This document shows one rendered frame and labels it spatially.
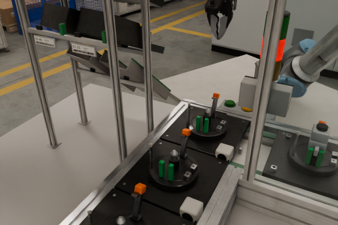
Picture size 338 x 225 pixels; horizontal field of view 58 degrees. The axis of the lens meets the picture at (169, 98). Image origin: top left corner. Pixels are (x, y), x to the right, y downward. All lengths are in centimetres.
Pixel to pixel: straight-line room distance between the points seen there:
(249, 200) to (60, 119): 85
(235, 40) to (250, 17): 38
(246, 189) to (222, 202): 11
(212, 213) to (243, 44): 357
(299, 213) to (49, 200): 72
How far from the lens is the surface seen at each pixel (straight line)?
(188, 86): 158
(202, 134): 100
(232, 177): 91
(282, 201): 92
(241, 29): 421
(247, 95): 79
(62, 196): 103
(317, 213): 93
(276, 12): 69
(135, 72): 100
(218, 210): 82
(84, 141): 123
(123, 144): 98
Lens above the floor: 158
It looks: 29 degrees down
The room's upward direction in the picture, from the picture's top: straight up
